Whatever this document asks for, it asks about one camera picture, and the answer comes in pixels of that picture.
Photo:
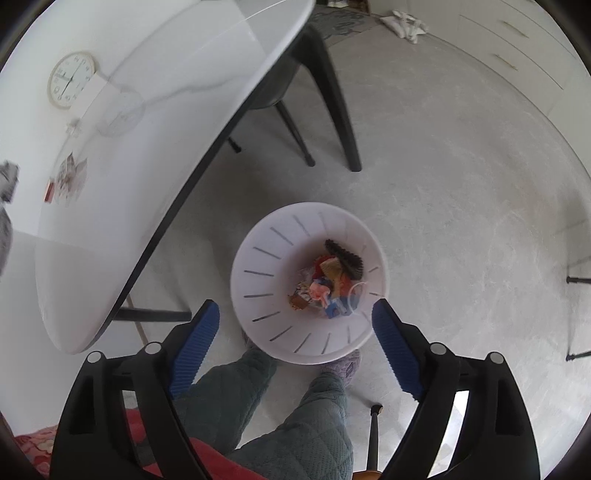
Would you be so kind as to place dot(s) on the clear plastic bag with label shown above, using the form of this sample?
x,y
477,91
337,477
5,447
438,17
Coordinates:
x,y
69,177

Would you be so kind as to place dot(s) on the round white clock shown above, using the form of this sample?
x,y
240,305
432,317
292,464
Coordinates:
x,y
71,79

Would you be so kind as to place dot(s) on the purple slipper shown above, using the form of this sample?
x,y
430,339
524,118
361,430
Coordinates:
x,y
344,369

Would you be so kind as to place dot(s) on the pink paper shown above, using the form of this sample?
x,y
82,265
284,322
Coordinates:
x,y
318,291

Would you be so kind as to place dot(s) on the orange-red packet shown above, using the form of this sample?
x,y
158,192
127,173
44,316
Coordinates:
x,y
342,285

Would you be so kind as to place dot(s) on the black metal stand leg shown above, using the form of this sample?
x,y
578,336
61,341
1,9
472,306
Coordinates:
x,y
577,356
577,279

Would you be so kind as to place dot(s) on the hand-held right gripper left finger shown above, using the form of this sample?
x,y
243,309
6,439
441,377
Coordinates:
x,y
194,350

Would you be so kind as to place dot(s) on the grey newspaper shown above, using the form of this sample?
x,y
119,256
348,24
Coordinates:
x,y
7,180

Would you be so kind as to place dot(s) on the white cardboard box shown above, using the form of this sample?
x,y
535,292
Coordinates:
x,y
94,92

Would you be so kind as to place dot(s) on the white cloth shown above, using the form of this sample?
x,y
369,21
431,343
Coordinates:
x,y
408,23

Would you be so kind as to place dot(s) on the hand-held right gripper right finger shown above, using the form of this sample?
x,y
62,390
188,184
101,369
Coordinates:
x,y
397,350

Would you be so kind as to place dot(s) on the small red white box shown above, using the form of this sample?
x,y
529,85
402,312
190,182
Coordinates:
x,y
48,191

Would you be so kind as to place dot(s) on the blue wrapper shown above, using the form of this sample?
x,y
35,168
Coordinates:
x,y
334,310

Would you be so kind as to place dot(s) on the dark grey chair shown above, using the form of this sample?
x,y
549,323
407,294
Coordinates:
x,y
272,87

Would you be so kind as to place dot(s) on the white slotted waste bin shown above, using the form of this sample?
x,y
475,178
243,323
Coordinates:
x,y
272,258

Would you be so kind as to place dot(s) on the green quilted pant leg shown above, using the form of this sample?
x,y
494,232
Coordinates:
x,y
309,429
221,392

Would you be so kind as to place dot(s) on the grey patterned rug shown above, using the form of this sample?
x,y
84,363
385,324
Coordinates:
x,y
341,18

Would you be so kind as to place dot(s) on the dark brown ruffled wrapper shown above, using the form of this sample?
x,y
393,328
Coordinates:
x,y
345,259

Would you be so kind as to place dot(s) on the black table leg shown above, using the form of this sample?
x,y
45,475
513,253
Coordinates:
x,y
152,315
332,101

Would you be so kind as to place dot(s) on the white drawer cabinet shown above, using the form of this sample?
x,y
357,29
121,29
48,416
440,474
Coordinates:
x,y
512,46

